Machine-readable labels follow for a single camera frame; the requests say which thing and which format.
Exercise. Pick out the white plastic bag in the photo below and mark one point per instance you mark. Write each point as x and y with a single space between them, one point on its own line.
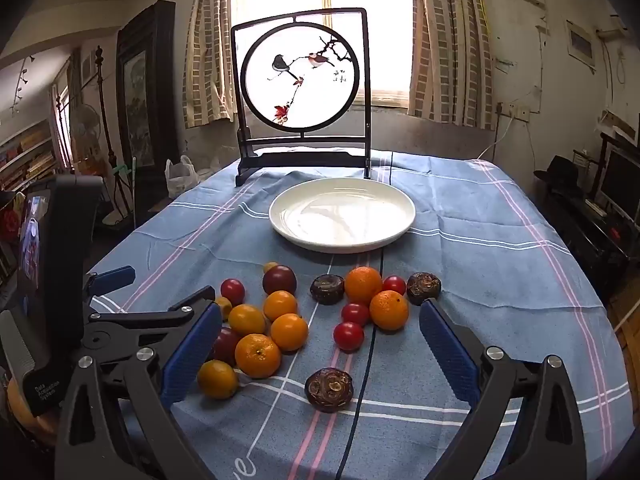
180 175

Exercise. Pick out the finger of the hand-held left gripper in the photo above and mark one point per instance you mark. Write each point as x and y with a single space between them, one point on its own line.
115 277
150 317

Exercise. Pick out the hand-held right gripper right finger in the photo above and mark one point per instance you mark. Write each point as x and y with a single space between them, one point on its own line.
447 345

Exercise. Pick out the bright window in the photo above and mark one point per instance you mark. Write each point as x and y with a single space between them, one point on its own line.
385 35

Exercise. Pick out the bookshelf with books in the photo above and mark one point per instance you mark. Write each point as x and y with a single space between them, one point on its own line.
25 160

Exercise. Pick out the standing fan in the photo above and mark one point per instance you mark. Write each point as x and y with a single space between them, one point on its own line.
85 125

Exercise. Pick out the orange round object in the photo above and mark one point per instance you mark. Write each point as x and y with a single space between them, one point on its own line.
20 407

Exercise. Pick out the black cabinet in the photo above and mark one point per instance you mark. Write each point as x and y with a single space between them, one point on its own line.
590 245

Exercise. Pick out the black hat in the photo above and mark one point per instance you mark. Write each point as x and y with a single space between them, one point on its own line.
560 170

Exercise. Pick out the checked curtain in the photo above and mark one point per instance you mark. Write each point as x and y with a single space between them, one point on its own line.
207 60
450 60

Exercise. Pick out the small wall frame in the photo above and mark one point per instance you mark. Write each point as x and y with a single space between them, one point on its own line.
581 42

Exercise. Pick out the red tomato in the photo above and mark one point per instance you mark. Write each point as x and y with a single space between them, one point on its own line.
394 285
232 291
348 336
355 313

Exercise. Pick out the dark framed painting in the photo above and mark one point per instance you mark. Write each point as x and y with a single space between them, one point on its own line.
140 110

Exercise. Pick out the wall power outlet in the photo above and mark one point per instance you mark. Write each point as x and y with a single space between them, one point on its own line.
520 111

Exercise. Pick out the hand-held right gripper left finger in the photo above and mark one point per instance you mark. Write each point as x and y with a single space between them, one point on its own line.
192 350

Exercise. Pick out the blue plaid tablecloth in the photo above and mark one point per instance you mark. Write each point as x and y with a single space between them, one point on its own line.
475 260

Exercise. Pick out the computer monitor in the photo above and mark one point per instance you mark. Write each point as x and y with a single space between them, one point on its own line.
622 185

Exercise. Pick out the dark coat stand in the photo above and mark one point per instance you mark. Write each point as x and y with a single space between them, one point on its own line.
103 110

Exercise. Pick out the small yellow kumquat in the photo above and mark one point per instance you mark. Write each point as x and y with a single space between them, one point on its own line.
270 266

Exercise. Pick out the small orange kumquat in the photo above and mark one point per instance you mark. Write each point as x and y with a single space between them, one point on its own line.
225 307

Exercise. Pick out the bird painting table screen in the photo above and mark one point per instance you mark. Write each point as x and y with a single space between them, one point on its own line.
300 156

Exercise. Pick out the yellowish tangerine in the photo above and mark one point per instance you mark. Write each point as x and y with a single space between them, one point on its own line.
246 320

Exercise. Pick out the white plate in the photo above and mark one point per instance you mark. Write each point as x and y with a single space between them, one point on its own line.
345 215

